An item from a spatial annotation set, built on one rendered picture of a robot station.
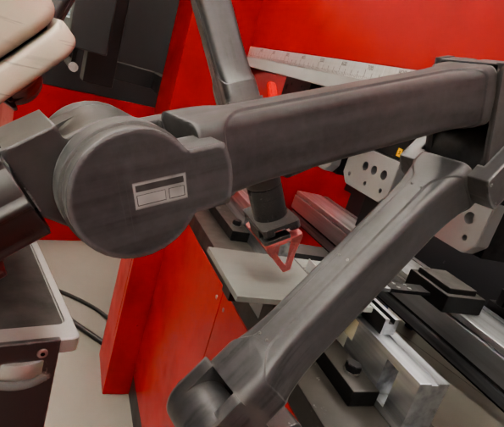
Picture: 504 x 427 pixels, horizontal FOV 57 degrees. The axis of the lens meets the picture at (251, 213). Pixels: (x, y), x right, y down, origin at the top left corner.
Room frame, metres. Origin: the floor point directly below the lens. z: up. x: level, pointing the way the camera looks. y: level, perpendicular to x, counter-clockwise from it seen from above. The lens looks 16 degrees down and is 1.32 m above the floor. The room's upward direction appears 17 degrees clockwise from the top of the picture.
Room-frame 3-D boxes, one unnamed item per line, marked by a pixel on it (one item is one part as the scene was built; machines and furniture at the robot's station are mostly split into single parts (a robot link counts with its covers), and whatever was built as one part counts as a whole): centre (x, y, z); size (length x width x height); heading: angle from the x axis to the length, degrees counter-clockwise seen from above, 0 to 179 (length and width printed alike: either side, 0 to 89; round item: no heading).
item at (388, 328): (0.82, -0.24, 0.99); 0.20 x 0.03 x 0.03; 25
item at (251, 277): (0.78, -0.10, 1.00); 0.26 x 0.18 x 0.01; 115
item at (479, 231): (0.69, -0.30, 1.26); 0.15 x 0.09 x 0.17; 25
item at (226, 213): (1.36, 0.07, 0.89); 0.30 x 0.05 x 0.03; 25
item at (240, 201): (1.34, 0.00, 0.92); 0.50 x 0.06 x 0.10; 25
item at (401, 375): (0.80, -0.26, 0.92); 0.39 x 0.06 x 0.10; 25
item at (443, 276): (0.92, -0.38, 1.01); 0.26 x 0.12 x 0.05; 115
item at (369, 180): (0.87, -0.22, 1.26); 0.15 x 0.09 x 0.17; 25
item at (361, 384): (0.78, -0.20, 0.89); 0.30 x 0.05 x 0.03; 25
